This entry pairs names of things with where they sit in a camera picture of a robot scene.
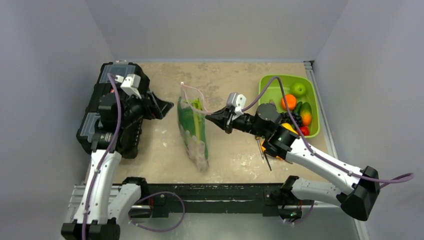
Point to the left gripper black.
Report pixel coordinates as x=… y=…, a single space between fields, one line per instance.
x=153 y=107

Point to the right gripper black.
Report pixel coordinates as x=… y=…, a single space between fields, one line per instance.
x=228 y=119

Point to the clear zip top bag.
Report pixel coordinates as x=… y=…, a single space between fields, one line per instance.
x=189 y=92

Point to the green toy bok choy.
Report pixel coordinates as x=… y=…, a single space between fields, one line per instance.
x=191 y=118

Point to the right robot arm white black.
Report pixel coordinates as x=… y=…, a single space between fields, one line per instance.
x=352 y=188

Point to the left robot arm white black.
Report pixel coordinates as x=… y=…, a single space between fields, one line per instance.
x=99 y=217

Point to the black yellow screwdriver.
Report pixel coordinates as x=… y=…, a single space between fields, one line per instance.
x=258 y=140

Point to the black plastic toolbox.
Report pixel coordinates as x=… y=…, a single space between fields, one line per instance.
x=89 y=129

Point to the green plastic basket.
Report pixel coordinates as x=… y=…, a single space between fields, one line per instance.
x=275 y=90

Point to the dark toy grapes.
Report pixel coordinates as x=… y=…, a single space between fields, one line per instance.
x=287 y=119

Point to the orange toy fruit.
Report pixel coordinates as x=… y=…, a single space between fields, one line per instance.
x=288 y=102

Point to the toy cucumber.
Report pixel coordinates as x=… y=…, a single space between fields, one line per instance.
x=297 y=108

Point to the green toy apple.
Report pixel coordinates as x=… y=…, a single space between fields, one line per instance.
x=298 y=90

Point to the red toy pepper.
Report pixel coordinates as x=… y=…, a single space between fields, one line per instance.
x=305 y=130

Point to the toy mango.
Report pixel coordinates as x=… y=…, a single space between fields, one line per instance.
x=306 y=113

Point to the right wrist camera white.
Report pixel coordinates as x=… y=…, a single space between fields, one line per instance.
x=237 y=101

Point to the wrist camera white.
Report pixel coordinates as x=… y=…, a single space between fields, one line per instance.
x=237 y=101
x=129 y=84

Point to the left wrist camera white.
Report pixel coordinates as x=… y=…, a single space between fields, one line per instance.
x=129 y=84

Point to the orange handled pliers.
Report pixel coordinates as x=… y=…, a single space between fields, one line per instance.
x=265 y=156

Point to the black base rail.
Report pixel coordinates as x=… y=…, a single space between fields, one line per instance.
x=267 y=199

